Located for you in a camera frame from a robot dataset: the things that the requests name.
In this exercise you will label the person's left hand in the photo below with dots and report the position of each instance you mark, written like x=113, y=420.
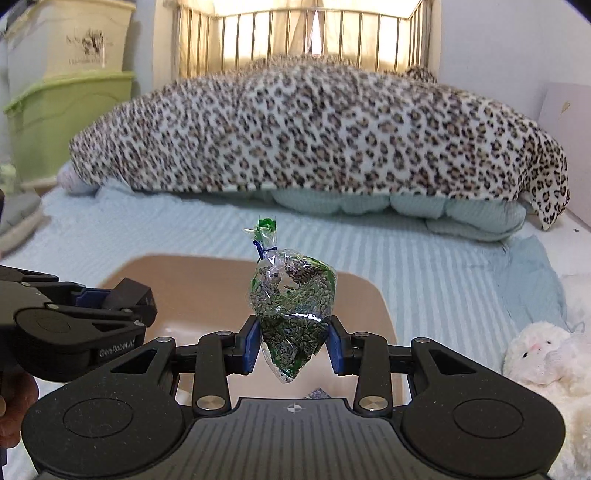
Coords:
x=14, y=406

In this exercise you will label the light blue cloth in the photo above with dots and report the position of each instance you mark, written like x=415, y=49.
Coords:
x=531, y=277

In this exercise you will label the small blue white packet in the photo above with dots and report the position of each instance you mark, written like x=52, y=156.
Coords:
x=318, y=393

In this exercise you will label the light blue bed sheet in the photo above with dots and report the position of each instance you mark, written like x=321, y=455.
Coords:
x=415, y=270

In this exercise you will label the light blue folded quilt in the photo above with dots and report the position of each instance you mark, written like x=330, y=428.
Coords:
x=461, y=216

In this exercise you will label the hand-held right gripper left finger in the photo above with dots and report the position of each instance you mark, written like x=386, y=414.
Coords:
x=252, y=345

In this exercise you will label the cream plastic storage box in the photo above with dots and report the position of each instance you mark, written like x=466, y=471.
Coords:
x=55, y=37

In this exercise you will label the clear bag of seeds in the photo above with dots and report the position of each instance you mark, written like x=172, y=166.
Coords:
x=286, y=295

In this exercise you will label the metal bar railing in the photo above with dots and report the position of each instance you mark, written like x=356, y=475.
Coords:
x=258, y=41

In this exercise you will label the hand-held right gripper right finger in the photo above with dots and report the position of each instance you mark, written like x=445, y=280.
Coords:
x=335, y=347

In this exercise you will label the tan plastic tray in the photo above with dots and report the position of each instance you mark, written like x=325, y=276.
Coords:
x=184, y=286

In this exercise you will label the green plastic storage box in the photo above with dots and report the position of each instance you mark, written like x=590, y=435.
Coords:
x=60, y=115

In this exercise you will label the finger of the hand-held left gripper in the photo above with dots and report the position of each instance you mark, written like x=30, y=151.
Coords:
x=133, y=295
x=92, y=296

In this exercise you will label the leopard print blanket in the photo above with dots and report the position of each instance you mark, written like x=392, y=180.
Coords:
x=323, y=124

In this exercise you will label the pale pink cloth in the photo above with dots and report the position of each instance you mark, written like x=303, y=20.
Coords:
x=71, y=181

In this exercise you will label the white plush cat toy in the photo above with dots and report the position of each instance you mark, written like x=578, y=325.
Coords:
x=538, y=346

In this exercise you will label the grey folded cloth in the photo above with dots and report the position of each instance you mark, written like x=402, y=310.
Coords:
x=16, y=217

